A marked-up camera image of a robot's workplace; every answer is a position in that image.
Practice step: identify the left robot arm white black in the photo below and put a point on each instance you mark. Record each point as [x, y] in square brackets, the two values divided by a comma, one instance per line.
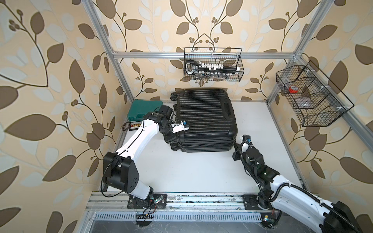
[120, 171]

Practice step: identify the red object in basket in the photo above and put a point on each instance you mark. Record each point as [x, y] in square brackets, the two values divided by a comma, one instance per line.
[293, 89]

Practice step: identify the black hard-shell suitcase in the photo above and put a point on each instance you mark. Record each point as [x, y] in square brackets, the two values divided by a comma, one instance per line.
[211, 118]

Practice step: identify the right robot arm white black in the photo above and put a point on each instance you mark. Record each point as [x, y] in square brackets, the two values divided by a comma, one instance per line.
[276, 191]

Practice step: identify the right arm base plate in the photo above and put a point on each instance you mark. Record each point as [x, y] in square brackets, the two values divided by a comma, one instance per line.
[256, 203]

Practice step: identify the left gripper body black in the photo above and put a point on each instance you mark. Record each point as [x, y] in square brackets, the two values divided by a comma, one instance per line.
[168, 136]

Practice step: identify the right wire basket black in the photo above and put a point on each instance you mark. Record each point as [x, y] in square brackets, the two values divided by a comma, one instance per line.
[328, 99]

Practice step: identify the socket wrench set in basket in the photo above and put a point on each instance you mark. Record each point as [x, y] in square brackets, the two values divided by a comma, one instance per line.
[200, 69]

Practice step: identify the aluminium frame rail front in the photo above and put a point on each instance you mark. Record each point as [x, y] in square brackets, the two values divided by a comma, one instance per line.
[200, 202]

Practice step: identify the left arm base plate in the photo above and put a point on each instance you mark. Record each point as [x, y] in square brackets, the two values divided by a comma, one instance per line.
[158, 200]

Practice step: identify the green plastic tool case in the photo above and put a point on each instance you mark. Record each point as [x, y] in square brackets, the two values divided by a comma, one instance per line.
[140, 108]

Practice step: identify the small box of brass bits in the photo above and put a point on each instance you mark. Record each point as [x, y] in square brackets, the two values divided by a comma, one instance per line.
[135, 125]

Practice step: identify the back wire basket black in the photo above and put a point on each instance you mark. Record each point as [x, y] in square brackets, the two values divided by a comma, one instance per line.
[213, 63]

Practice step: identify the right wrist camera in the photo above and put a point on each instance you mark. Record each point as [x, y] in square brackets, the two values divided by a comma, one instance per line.
[247, 139]

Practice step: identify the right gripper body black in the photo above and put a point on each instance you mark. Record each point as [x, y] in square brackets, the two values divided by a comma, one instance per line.
[242, 157]

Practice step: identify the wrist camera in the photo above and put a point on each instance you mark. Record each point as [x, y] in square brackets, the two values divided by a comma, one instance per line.
[247, 139]
[179, 127]

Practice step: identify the clear plastic bag in basket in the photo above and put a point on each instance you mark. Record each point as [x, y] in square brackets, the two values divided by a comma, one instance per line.
[304, 103]

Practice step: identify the wire basket black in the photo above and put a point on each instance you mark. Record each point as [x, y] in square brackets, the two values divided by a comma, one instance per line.
[213, 63]
[328, 99]

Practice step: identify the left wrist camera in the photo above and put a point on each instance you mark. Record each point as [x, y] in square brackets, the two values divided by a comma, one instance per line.
[179, 127]

